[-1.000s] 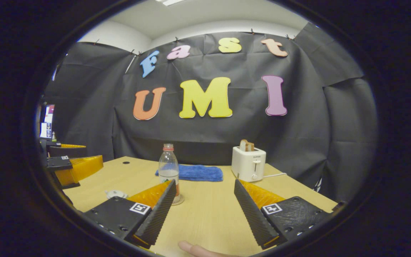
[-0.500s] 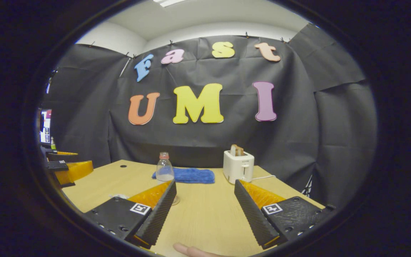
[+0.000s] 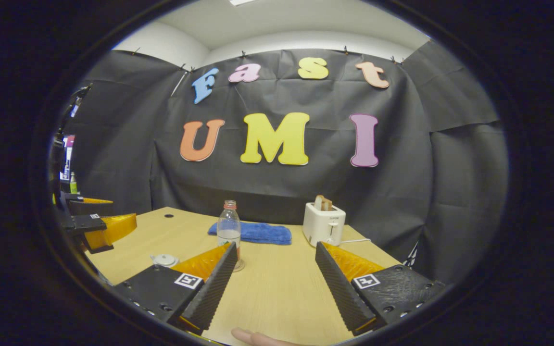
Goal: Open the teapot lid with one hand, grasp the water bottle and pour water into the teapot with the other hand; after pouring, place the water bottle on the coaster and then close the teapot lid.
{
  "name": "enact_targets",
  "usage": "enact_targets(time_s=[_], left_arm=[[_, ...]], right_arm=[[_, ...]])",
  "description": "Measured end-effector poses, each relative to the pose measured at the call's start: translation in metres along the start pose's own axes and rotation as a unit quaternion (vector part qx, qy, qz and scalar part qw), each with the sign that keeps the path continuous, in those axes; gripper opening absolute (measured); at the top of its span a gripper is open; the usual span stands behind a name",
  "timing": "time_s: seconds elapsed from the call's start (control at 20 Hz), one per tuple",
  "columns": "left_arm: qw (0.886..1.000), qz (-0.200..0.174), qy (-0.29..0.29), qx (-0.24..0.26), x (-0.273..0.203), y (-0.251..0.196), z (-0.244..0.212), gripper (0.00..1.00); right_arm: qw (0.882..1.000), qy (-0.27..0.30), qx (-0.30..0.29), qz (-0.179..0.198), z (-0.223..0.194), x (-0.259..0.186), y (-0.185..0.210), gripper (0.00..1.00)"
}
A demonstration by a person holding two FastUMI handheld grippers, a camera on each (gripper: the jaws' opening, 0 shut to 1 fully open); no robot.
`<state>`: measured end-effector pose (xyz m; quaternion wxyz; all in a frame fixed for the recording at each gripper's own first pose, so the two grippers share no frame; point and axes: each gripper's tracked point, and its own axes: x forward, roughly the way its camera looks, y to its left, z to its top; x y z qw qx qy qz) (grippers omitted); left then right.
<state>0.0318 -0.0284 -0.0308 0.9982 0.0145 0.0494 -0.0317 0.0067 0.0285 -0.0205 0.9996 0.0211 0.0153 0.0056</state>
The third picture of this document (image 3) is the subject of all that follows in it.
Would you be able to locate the white toaster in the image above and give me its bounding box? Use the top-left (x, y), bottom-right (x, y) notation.
top-left (302, 202), bottom-right (346, 247)

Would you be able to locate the clear plastic water bottle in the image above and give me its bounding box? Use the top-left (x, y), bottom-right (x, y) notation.
top-left (217, 200), bottom-right (245, 272)

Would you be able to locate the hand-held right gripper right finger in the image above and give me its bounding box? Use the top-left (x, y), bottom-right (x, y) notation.
top-left (315, 241), bottom-right (447, 337)

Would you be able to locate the white floral teacup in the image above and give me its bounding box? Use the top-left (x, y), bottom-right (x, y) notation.
top-left (150, 255), bottom-right (180, 269)

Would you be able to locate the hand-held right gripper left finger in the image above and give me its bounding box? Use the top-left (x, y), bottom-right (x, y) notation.
top-left (112, 242), bottom-right (239, 336)

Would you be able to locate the black backdrop cloth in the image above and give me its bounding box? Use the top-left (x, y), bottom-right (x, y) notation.
top-left (58, 48), bottom-right (508, 284)

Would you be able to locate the computer monitor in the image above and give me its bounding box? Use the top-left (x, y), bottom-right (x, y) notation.
top-left (61, 135), bottom-right (76, 181)

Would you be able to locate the blue towel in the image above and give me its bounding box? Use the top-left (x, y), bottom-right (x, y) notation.
top-left (208, 221), bottom-right (292, 246)

